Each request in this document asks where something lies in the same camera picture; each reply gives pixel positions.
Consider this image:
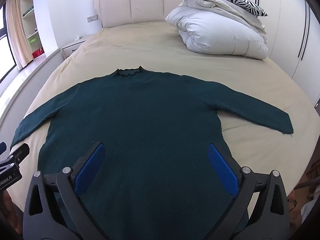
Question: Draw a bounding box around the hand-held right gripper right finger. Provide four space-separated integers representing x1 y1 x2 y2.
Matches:
207 144 290 240

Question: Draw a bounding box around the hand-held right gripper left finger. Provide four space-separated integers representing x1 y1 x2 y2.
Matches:
23 142 106 240

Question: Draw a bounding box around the dark green sweater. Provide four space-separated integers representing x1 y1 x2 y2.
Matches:
10 65 294 240

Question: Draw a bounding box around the black framed window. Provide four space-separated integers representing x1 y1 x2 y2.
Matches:
0 4 17 80

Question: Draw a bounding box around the white nightstand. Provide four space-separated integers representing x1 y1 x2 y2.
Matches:
61 39 87 59

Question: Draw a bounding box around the beige bed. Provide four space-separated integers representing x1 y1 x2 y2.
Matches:
0 20 317 205

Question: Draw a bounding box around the white folded duvet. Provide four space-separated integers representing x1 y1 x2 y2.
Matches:
165 0 269 60

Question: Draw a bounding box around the beige curtain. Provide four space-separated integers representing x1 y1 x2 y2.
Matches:
4 0 29 69

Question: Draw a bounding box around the white wardrobe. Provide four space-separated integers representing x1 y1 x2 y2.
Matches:
239 0 320 105

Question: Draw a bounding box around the cream padded headboard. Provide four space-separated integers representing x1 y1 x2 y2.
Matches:
93 0 181 28

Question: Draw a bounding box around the white wall shelf unit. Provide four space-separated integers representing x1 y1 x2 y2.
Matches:
19 0 45 62

